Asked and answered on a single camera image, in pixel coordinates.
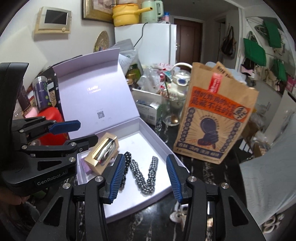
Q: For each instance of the grey plastic bag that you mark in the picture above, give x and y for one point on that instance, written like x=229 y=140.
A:
x=124 y=45

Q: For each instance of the person's left hand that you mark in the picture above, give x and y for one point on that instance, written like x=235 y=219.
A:
x=13 y=198

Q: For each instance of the wall intercom panel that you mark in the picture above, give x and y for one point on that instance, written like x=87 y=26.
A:
x=54 y=20

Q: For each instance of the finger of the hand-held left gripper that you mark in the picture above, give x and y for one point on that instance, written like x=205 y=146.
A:
x=78 y=143
x=66 y=127

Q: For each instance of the yellow pot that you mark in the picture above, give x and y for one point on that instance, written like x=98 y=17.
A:
x=124 y=15

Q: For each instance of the white patterned slippers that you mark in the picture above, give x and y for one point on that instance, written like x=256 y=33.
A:
x=274 y=223

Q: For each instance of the dark hanging handbag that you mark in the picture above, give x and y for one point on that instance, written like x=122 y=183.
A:
x=228 y=44

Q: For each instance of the pink small bottle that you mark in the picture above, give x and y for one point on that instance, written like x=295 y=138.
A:
x=167 y=17

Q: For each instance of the gold windowed perfume box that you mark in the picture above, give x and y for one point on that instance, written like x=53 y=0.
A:
x=101 y=150

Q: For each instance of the brown door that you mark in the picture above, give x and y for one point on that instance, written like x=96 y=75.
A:
x=188 y=39

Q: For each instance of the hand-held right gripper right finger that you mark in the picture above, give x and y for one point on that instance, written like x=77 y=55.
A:
x=174 y=178

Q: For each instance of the round woven mat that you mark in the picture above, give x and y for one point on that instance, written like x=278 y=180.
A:
x=101 y=41

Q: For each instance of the black polka dot scrunchie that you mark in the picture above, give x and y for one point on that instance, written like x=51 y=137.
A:
x=126 y=160

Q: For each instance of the clear plastic bag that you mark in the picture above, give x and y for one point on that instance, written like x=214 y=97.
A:
x=152 y=80

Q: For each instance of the white fridge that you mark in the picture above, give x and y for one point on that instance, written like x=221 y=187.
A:
x=152 y=39

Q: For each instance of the white medicine box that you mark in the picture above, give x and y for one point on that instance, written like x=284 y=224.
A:
x=148 y=106

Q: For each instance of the white translucent hair claw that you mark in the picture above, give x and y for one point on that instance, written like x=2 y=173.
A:
x=179 y=214

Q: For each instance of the framed picture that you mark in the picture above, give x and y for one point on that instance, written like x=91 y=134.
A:
x=97 y=10

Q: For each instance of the black white checked scrunchie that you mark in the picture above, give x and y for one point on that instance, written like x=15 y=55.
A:
x=144 y=183

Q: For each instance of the brown printed paper bag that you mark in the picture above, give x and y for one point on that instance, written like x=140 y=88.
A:
x=215 y=120

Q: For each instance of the green tote bag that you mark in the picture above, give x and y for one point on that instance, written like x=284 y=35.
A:
x=272 y=33
x=254 y=53
x=279 y=69

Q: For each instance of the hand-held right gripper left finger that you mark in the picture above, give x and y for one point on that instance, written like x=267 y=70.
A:
x=116 y=177

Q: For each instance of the red plastic canister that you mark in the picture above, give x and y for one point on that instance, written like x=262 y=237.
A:
x=54 y=115

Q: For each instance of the lilac hinged gift box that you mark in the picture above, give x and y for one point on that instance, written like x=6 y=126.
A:
x=97 y=92

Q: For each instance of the pale green electric kettle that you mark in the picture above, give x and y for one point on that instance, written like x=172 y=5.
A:
x=151 y=11

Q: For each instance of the glass cup with spoon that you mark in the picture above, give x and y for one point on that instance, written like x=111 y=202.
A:
x=172 y=111

